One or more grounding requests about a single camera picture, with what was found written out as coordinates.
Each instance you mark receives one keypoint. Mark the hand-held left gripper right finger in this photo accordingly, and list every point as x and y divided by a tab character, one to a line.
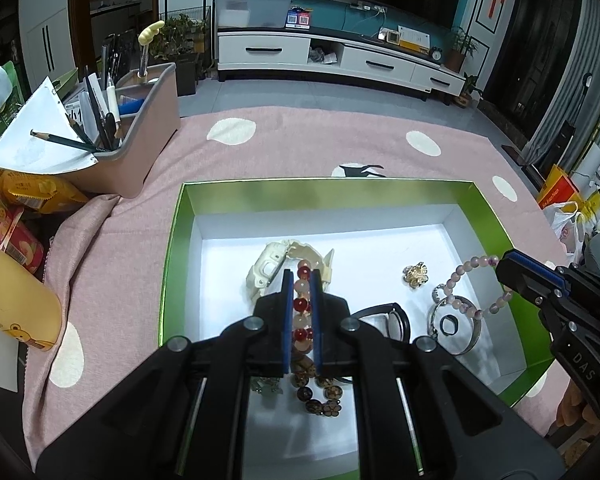
315	320

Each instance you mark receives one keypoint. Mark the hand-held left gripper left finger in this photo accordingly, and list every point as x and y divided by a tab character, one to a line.
288	320

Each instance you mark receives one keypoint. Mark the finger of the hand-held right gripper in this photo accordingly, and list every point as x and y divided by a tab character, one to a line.
590	285
525	275

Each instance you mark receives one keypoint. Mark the cream plastic wrist watch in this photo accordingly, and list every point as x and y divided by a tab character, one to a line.
265	265

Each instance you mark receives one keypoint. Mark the green jade charm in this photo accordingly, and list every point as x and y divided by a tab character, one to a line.
267	386

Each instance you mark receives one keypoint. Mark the green cardboard box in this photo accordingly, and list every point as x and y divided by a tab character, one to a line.
330	240

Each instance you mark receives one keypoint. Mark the black wrist watch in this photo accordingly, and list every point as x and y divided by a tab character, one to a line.
397	322

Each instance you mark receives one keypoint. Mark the silver bangle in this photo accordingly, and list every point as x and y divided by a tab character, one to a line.
472	340

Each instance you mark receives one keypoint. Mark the gold flower brooch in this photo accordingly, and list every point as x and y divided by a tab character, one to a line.
415	275

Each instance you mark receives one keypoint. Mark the person's right hand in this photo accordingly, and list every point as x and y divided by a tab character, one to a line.
572	405

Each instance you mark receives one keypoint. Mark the white plastic bag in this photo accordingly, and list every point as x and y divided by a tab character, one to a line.
567	227

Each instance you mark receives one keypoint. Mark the yellow shopping bag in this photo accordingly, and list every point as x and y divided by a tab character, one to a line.
557	187

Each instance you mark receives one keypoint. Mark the pink dotted tablecloth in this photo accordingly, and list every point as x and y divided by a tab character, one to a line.
305	150

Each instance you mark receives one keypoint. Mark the grey curtain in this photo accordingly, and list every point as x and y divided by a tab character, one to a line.
570	85

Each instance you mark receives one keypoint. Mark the small potted plant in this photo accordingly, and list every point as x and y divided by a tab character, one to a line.
470	87

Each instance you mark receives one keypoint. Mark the dark door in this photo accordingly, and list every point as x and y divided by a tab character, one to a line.
530	50

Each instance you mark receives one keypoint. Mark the beige desk organizer tray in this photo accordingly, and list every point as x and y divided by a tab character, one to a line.
150	135

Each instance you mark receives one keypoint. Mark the tall potted plant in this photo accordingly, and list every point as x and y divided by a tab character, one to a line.
461	47

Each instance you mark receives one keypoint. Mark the small black clock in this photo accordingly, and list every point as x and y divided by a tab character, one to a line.
436	53

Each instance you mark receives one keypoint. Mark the yellow and white calendar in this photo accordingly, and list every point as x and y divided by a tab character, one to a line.
414	39

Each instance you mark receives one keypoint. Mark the white tv cabinet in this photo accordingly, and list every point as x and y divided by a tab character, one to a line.
290	55

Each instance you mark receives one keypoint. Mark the yellow bear paper bag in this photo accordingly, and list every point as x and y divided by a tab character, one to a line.
15	300

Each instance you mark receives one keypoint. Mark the yellow snack packet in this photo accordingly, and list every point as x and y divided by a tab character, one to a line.
40	190

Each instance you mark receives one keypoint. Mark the white marker pen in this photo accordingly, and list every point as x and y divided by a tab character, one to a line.
111	100

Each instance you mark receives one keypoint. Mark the dark green pencil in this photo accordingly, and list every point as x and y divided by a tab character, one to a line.
60	139

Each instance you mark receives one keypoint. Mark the red snack packet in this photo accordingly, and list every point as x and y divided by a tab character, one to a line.
10	230

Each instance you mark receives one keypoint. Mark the clear plastic storage box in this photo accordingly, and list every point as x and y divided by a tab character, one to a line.
250	12

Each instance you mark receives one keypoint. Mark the white power strip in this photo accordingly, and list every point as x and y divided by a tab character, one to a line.
367	7

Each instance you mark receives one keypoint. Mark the yellow banana topped pen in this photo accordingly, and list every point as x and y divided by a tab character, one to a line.
147	35

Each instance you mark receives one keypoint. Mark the white paper sheet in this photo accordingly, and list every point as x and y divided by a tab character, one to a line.
35	120

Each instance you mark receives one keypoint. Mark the green snack bag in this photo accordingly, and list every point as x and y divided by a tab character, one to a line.
0	105

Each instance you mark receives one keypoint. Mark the white tall cabinet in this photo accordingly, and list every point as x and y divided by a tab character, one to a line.
47	30

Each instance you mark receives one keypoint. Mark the small photo frame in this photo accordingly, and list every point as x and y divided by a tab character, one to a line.
390	36

